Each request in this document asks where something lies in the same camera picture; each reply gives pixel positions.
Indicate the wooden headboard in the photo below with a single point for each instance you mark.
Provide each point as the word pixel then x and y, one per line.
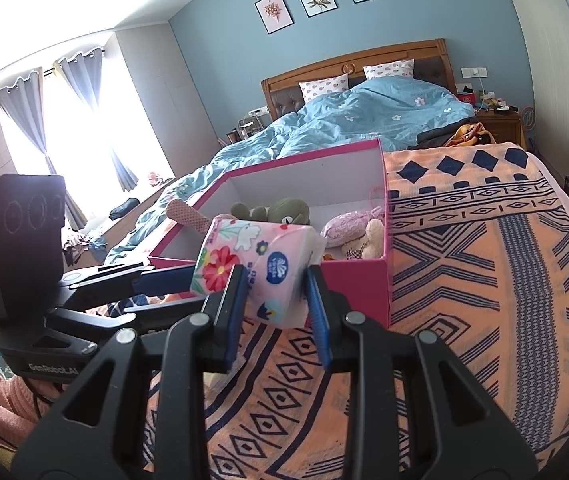
pixel 284 92

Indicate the yellow and dark clothes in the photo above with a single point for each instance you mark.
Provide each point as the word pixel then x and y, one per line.
pixel 464 135

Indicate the pink floral tissue pack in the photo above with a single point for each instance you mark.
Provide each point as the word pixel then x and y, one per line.
pixel 274 270

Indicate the pile of clothes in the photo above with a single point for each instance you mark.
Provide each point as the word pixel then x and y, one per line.
pixel 84 247

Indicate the white wall socket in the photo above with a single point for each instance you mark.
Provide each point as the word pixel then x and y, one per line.
pixel 474 71

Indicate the green plush frog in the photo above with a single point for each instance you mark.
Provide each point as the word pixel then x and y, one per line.
pixel 284 210

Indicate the pink cardboard box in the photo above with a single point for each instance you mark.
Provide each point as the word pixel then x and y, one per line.
pixel 359 285

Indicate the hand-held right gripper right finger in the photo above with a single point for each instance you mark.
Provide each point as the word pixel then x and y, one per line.
pixel 317 310

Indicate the wooden nightstand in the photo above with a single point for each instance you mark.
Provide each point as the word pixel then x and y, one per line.
pixel 504 127

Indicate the pink knitted plush rabbit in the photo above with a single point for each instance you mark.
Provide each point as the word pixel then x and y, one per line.
pixel 187 212

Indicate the white dotted pillow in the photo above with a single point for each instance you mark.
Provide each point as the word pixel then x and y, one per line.
pixel 389 69
pixel 324 90

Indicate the purple curtain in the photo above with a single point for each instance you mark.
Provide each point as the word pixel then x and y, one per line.
pixel 89 90
pixel 24 120

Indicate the white plush bear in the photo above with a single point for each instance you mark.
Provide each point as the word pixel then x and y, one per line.
pixel 372 237

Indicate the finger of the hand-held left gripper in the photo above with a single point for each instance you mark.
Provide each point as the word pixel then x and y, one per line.
pixel 164 280
pixel 129 320

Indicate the orange patterned blanket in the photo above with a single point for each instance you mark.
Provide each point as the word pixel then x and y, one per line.
pixel 464 260

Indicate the black pouch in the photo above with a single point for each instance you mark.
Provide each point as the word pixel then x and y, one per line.
pixel 124 208

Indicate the pink patterned pouch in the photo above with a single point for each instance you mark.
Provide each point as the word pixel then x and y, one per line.
pixel 347 225

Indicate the blue duvet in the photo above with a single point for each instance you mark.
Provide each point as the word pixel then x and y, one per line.
pixel 354 115

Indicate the framed pink flower picture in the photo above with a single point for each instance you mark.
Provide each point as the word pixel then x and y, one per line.
pixel 274 12

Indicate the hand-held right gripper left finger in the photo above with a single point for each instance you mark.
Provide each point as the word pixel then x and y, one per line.
pixel 232 320

